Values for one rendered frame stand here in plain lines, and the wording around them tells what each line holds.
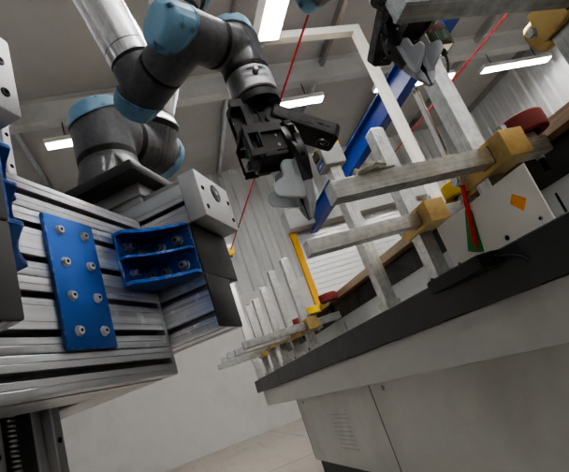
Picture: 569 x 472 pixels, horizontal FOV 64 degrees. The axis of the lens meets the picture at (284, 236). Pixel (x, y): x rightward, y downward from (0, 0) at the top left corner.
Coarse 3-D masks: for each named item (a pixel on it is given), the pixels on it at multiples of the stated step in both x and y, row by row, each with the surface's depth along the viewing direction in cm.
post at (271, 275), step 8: (272, 272) 224; (272, 280) 223; (272, 288) 223; (280, 288) 222; (280, 296) 220; (280, 304) 219; (280, 312) 220; (288, 312) 218; (288, 320) 217; (296, 344) 213; (296, 352) 212
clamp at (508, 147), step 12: (504, 132) 74; (516, 132) 75; (492, 144) 76; (504, 144) 74; (516, 144) 74; (528, 144) 74; (492, 156) 76; (504, 156) 74; (516, 156) 74; (492, 168) 77; (504, 168) 78; (468, 180) 83; (480, 180) 80
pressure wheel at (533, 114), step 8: (520, 112) 80; (528, 112) 79; (536, 112) 79; (544, 112) 81; (512, 120) 80; (520, 120) 80; (528, 120) 79; (536, 120) 79; (544, 120) 79; (528, 128) 79; (536, 128) 81; (544, 128) 82; (528, 136) 81; (544, 160) 80; (544, 168) 80
